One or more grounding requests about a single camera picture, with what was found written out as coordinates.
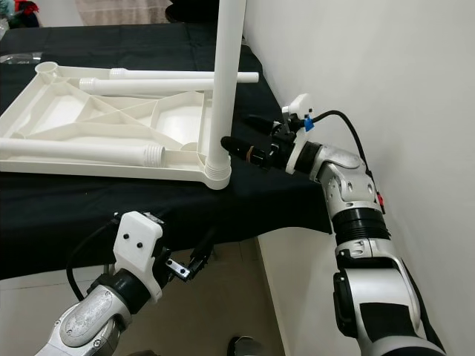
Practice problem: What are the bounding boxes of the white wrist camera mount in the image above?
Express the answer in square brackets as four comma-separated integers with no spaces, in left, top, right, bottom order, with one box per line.
[281,93,320,175]
[117,211,166,303]

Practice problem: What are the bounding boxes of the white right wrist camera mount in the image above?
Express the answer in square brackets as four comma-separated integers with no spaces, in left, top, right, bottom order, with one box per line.
[281,93,320,175]

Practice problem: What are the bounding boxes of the red cloth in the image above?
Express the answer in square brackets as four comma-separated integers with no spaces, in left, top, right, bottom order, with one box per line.
[16,1,39,17]

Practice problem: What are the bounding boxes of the beige woven cloth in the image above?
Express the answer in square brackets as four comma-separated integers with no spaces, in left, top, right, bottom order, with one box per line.
[74,0,171,27]

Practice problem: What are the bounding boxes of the silver robot right leg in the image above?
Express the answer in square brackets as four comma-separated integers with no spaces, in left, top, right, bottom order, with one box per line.
[226,337,262,356]

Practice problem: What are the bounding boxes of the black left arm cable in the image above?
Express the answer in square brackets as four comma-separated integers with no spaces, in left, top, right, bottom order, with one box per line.
[65,215,131,301]

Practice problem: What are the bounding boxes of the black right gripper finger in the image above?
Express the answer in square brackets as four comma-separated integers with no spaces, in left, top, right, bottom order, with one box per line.
[244,114,281,136]
[220,136,256,162]

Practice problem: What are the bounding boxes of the black table cloth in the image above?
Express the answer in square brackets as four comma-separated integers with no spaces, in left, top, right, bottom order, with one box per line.
[0,22,333,281]

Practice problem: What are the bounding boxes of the clear plastic wrapper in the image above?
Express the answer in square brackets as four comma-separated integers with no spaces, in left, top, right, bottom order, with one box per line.
[0,53,38,64]

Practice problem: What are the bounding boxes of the large black bowl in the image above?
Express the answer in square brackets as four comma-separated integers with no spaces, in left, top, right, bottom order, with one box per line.
[167,0,220,22]

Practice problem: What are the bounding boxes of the white plastic table top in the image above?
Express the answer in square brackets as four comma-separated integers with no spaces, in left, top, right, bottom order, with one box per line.
[0,61,233,191]

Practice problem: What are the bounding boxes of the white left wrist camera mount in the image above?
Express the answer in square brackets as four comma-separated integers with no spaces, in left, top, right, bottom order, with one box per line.
[117,211,166,303]

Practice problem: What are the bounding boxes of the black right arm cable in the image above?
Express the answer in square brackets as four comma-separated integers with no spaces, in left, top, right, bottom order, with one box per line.
[312,110,379,197]

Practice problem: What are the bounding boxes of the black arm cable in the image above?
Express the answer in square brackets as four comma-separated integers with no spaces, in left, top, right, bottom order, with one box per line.
[65,215,131,301]
[312,110,379,197]

